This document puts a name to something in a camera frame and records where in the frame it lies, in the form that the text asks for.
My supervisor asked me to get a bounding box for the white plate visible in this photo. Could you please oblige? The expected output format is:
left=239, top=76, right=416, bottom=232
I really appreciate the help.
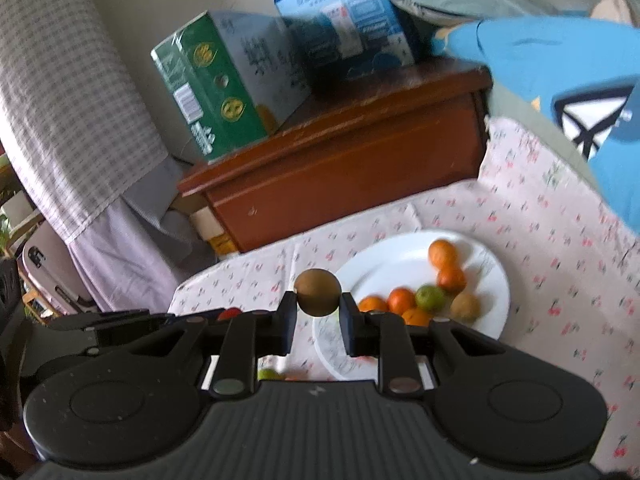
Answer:
left=312, top=230, right=511, bottom=382

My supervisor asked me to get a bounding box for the green carton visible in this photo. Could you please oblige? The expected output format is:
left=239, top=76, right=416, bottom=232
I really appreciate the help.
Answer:
left=151, top=10, right=312, bottom=164

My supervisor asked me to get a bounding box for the brown round fruit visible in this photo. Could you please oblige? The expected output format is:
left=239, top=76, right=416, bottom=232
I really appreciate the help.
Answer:
left=293, top=268, right=344, bottom=318
left=451, top=292, right=482, bottom=323

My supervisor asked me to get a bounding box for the brown wooden cabinet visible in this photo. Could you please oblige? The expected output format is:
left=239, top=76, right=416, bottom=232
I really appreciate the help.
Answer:
left=177, top=57, right=495, bottom=254

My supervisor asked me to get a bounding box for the checkered cover cloth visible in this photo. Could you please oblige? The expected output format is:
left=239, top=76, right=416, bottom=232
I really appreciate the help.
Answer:
left=0, top=0, right=168, bottom=247

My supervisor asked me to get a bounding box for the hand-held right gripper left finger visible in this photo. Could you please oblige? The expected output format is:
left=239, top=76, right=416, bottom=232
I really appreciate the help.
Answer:
left=165, top=291, right=299, bottom=400

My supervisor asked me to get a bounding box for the floral bed sheet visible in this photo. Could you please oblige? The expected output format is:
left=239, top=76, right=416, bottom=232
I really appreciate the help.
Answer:
left=475, top=115, right=640, bottom=261

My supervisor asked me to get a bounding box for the blue carton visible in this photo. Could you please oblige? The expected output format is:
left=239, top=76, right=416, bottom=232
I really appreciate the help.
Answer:
left=273, top=0, right=422, bottom=82

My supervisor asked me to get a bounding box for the yellow box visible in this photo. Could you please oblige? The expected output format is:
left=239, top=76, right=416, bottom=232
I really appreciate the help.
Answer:
left=206, top=232, right=237, bottom=257

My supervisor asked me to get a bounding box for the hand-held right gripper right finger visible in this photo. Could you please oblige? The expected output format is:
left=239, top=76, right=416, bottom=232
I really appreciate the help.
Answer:
left=339, top=294, right=486, bottom=397

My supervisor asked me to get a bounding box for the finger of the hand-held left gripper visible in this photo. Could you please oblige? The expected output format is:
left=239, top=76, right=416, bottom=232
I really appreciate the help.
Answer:
left=47, top=311, right=177, bottom=357

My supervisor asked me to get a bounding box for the cherry print tablecloth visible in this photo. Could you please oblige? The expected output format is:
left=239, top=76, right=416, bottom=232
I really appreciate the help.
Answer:
left=167, top=175, right=640, bottom=478

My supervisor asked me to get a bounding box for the lilac cloth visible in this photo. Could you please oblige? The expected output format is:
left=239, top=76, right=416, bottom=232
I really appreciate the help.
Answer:
left=67, top=157, right=218, bottom=313

